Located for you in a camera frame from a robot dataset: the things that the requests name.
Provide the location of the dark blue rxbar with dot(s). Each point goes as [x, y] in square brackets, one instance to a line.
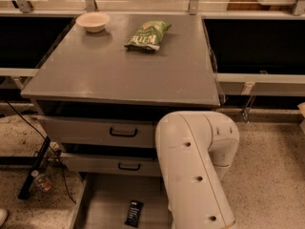
[134, 213]

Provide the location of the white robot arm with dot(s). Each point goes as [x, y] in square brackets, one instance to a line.
[195, 150]

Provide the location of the grey drawer cabinet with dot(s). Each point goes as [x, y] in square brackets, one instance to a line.
[93, 75]

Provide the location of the middle grey drawer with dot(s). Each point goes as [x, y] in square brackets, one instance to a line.
[115, 165]

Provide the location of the top grey drawer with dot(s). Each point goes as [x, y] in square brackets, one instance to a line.
[95, 131]

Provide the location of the open bottom grey drawer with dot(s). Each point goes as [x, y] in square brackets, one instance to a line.
[105, 201]

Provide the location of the green kettle chips bag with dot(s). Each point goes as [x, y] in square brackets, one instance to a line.
[149, 35]

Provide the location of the white paper bowl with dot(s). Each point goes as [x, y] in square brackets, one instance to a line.
[93, 21]

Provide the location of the small clear bottle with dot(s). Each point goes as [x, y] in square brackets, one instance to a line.
[41, 181]

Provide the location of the black metal leg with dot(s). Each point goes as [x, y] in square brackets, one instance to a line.
[25, 190]

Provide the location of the white shoe tip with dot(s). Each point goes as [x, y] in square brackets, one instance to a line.
[3, 216]

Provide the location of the metal bracket under shelf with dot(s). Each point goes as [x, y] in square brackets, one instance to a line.
[247, 107]

